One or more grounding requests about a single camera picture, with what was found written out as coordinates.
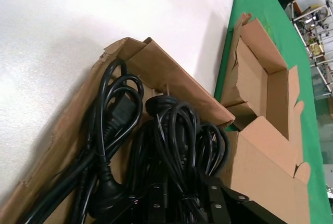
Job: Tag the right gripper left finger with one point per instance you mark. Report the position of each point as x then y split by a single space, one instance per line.
156 208

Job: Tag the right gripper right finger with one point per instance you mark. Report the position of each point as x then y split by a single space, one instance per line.
221 203

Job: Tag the green table cloth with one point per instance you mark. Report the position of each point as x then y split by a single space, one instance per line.
260 13

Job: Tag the open brown cardboard box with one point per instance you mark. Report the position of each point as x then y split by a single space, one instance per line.
278 99
182 78

